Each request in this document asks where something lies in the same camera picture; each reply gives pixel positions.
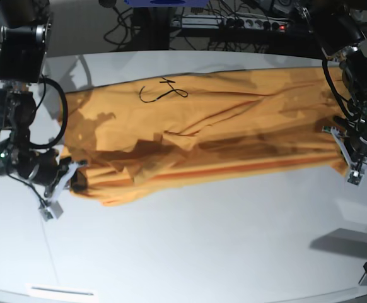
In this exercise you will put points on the white power strip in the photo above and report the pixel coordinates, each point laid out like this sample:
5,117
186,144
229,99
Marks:
198,21

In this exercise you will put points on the yellow T-shirt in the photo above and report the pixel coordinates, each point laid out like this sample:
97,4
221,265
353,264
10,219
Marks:
143,136

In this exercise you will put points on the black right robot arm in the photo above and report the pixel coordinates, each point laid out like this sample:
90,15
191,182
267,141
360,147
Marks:
25,35

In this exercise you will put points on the black power strip red switch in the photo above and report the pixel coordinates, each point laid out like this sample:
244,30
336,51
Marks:
257,24

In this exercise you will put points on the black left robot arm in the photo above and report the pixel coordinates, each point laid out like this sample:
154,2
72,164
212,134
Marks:
345,70

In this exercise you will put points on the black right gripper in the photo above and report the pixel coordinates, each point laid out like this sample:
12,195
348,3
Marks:
44,169

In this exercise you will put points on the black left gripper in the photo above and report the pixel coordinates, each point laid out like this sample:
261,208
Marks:
353,146

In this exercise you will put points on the white flat bar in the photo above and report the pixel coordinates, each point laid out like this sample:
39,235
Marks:
50,291

